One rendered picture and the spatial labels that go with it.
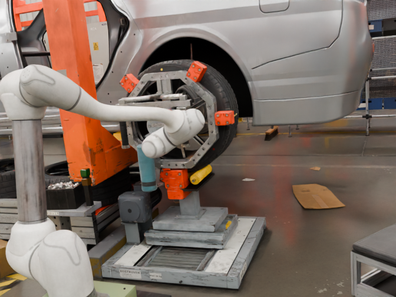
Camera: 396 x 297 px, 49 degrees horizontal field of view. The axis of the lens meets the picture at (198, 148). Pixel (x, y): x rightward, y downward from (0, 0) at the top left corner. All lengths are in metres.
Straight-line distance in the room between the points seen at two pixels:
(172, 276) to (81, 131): 0.94
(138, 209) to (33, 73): 1.36
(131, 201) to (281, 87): 1.12
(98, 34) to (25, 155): 5.94
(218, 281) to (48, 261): 1.06
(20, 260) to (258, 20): 1.77
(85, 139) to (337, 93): 1.45
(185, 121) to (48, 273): 0.75
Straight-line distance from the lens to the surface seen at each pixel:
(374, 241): 2.05
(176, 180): 2.47
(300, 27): 2.58
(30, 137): 1.64
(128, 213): 2.68
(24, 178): 1.66
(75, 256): 1.54
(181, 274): 2.40
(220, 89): 2.39
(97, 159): 2.57
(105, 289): 1.73
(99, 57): 7.49
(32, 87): 1.50
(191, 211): 2.69
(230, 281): 2.32
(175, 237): 2.64
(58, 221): 2.53
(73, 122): 2.52
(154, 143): 1.78
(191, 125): 1.75
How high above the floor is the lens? 1.17
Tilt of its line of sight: 12 degrees down
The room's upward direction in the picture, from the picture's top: 5 degrees counter-clockwise
